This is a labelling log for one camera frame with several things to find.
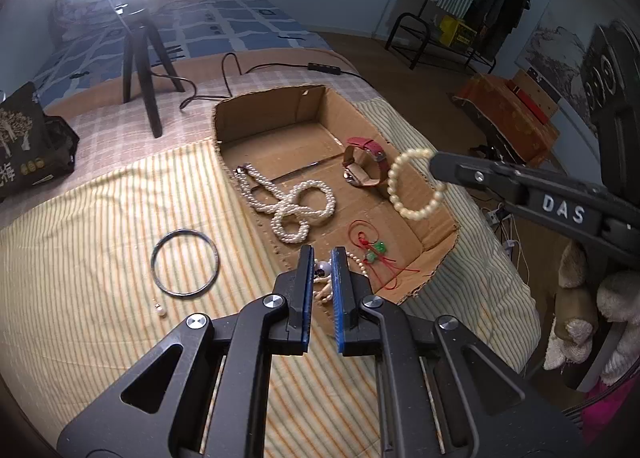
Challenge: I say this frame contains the black tripod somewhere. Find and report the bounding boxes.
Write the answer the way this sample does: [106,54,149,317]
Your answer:
[114,0,186,139]

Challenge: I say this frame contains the black snack bag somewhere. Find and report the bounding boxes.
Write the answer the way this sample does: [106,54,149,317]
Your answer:
[0,82,81,204]

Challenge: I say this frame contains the red strap wristwatch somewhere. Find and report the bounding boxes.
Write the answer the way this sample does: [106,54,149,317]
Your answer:
[341,137,392,187]

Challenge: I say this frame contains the black metal clothes rack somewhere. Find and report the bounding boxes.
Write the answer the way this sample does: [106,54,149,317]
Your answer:
[385,0,531,74]

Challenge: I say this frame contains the blue checked blanket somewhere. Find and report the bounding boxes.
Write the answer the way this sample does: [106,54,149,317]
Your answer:
[32,0,333,109]

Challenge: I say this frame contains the white cable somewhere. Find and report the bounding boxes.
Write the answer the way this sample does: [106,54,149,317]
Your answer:
[505,218,532,284]

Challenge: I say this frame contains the wall poster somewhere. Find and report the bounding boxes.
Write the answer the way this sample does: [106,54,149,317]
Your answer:
[515,13,596,124]

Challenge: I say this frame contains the pink cloth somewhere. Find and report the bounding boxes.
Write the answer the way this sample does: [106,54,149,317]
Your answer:
[580,383,640,441]

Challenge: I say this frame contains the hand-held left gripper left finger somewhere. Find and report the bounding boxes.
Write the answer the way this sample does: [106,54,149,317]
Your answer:
[56,244,317,458]

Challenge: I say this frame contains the black cable with inline controller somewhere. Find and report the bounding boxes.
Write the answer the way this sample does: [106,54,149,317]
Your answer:
[150,52,361,109]

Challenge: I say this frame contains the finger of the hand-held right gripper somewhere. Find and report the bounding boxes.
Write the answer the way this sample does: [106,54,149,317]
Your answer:
[429,151,526,211]

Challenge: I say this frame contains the black cord necklace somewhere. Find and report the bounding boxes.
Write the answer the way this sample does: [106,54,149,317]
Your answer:
[151,229,221,319]

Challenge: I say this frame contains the pearl bracelet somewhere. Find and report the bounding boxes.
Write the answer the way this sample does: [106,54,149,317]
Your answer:
[387,148,446,221]

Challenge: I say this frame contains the cardboard box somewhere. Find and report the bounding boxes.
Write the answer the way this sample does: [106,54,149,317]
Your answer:
[212,84,461,336]

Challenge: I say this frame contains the wooden board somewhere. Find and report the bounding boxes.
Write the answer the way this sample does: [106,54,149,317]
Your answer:
[512,69,561,126]

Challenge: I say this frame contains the dark object on floor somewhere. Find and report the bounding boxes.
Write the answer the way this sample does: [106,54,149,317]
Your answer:
[467,143,503,161]

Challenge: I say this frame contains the white power strip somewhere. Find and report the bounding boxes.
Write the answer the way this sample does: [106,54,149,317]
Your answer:
[487,205,516,241]

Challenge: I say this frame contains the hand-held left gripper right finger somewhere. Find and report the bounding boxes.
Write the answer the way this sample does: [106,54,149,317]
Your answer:
[332,246,586,458]

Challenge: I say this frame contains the small pearl necklace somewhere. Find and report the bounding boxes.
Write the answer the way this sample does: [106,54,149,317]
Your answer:
[311,252,372,306]

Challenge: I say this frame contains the red string green pendant necklace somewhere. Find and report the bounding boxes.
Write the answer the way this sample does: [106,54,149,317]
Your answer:
[348,221,422,289]

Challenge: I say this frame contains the long pearl necklace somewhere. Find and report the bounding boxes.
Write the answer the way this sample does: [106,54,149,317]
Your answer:
[235,163,336,245]

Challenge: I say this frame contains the red flat box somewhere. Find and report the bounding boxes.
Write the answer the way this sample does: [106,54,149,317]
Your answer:
[505,80,546,125]

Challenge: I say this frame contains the yellow box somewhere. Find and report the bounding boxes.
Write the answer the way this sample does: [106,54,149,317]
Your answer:
[437,16,478,46]

